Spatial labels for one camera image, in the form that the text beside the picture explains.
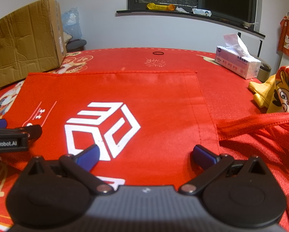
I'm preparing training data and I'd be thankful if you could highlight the yellow snack packet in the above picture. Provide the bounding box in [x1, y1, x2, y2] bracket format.
[146, 3, 176, 11]

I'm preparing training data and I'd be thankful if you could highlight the red printed tote bag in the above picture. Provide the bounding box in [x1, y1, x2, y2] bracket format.
[0, 70, 289, 225]

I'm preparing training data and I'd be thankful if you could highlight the blue plastic bag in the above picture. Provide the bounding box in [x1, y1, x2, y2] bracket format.
[61, 7, 83, 41]

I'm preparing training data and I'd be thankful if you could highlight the white tissue pack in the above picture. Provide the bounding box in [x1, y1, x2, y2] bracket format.
[215, 34, 262, 80]

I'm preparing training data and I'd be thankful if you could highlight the black window sill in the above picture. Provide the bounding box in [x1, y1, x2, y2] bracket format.
[115, 9, 266, 38]

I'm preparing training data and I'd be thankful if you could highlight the yellow tiger plush toy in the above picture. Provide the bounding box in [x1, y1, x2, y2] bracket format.
[248, 65, 289, 128]

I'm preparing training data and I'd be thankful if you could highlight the metal bin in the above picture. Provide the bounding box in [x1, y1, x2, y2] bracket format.
[258, 61, 272, 83]

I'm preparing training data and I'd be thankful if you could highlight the black metal frame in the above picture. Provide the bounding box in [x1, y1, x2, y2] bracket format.
[237, 32, 263, 59]

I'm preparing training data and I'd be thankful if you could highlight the red printed tablecloth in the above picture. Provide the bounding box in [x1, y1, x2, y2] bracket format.
[0, 48, 289, 232]

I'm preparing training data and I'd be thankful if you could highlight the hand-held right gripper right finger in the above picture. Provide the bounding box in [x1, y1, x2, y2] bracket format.
[178, 145, 267, 195]

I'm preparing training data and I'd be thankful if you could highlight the white snack packet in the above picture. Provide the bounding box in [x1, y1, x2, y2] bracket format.
[192, 8, 213, 17]

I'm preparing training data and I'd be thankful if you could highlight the brown cardboard box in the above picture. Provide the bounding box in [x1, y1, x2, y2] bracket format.
[0, 0, 68, 89]

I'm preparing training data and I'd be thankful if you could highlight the grey cushion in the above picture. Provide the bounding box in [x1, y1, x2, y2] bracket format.
[66, 39, 87, 52]

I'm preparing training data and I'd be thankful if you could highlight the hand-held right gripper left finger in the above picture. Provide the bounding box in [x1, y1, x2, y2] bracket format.
[26, 144, 115, 195]

